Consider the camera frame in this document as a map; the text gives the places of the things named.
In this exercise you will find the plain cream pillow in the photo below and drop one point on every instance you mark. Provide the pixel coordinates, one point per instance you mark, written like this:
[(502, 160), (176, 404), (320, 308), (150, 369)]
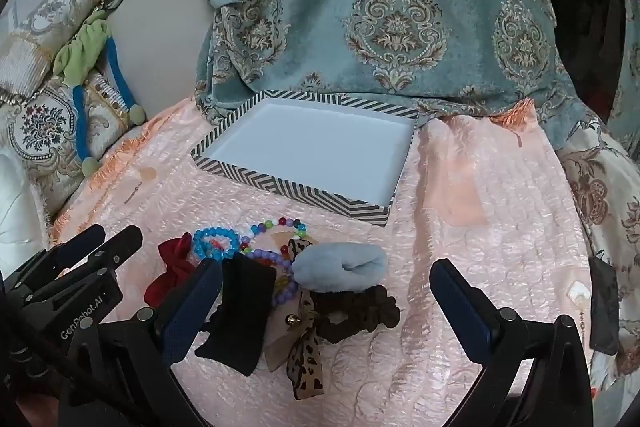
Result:
[(160, 32)]

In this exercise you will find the white cloth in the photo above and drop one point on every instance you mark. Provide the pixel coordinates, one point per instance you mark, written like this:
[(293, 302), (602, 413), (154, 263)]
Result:
[(17, 207)]

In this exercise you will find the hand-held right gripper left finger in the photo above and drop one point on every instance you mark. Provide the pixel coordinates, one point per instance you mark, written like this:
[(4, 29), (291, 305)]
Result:
[(192, 307)]

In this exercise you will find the green and blue plush toy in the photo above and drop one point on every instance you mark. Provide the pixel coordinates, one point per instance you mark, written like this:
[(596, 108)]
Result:
[(80, 52)]

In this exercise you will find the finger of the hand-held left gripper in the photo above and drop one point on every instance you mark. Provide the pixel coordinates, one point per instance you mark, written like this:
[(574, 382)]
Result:
[(80, 243), (117, 244)]

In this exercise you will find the striped shallow cardboard box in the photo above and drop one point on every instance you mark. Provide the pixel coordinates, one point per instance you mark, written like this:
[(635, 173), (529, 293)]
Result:
[(310, 147)]

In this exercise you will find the leopard print hair bow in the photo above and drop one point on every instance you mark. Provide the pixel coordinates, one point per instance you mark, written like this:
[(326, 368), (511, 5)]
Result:
[(307, 367)]

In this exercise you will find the dark floral fabric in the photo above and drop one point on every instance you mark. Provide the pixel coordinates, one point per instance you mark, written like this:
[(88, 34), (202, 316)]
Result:
[(585, 32)]

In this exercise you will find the embroidered cream cushion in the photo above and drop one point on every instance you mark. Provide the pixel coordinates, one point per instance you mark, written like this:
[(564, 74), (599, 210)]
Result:
[(45, 17), (42, 132)]

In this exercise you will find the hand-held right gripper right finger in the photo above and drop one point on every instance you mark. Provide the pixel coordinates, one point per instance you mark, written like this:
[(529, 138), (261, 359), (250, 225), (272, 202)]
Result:
[(460, 307)]

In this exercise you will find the black phone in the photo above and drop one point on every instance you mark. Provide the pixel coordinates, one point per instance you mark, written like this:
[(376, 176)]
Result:
[(604, 307)]

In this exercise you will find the brown scrunchie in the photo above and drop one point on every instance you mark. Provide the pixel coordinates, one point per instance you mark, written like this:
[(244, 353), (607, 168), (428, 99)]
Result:
[(372, 307)]

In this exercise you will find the pink quilted bedspread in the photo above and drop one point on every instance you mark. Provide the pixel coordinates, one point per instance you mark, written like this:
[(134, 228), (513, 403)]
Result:
[(475, 257)]

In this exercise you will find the pale blue fluffy scrunchie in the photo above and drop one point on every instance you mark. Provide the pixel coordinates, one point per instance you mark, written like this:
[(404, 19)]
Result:
[(330, 267)]

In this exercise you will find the black fabric hair bow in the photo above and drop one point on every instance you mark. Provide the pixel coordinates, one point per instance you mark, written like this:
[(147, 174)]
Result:
[(245, 307)]

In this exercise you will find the red fabric hair bow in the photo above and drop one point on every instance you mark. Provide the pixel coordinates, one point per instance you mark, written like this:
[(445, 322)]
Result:
[(170, 269)]

